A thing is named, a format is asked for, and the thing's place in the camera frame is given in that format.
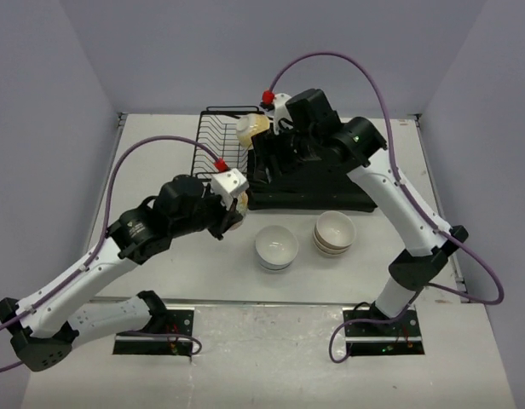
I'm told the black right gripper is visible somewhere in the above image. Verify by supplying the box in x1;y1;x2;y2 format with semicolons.
252;119;320;182

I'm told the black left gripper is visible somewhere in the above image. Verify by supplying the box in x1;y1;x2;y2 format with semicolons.
171;181;244;239

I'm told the yellow dotted white bowl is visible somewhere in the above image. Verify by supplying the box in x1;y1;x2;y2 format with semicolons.
235;113;270;149

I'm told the floral orange green bowl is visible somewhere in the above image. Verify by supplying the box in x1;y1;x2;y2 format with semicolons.
228;192;249;231

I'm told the light blue bowl back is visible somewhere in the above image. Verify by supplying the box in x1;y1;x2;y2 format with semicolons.
255;225;299;254

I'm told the light blue bowl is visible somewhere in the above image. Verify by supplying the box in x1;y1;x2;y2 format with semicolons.
255;225;299;254
257;253;297;266
261;265;289;274

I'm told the beige bowl back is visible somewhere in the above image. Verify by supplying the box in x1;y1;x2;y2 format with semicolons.
314;210;356;250

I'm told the beige bowl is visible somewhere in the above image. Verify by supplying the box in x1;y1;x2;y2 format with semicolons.
313;233;351;252
314;210;356;250
315;247;349;258

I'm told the beige bowl front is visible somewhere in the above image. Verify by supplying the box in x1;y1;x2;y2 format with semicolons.
315;247;349;258

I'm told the light blue bowl front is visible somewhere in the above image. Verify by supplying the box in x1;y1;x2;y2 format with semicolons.
261;265;289;274

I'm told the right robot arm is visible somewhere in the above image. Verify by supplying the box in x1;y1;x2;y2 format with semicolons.
252;89;468;335

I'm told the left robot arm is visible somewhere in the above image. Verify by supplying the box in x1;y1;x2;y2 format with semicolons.
0;169;248;372

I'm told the black drain tray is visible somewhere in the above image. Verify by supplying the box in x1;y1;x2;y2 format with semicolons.
247;161;377;213

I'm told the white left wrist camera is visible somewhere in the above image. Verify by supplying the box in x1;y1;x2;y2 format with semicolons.
210;168;249;207

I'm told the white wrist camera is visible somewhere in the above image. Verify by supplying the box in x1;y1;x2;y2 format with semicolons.
272;93;293;135
210;168;249;207

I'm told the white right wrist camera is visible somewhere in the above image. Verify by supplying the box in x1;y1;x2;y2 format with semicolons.
272;93;293;135

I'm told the black wire dish rack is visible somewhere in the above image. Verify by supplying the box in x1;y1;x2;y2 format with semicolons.
196;106;272;184

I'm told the aluminium table edge rail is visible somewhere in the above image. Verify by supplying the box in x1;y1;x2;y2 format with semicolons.
105;112;128;187

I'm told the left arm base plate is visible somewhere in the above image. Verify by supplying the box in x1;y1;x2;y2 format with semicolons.
112;308;201;358

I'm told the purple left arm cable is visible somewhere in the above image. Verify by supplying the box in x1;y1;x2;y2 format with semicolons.
0;135;229;376

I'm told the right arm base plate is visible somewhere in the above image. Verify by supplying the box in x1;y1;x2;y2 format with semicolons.
344;309;424;357

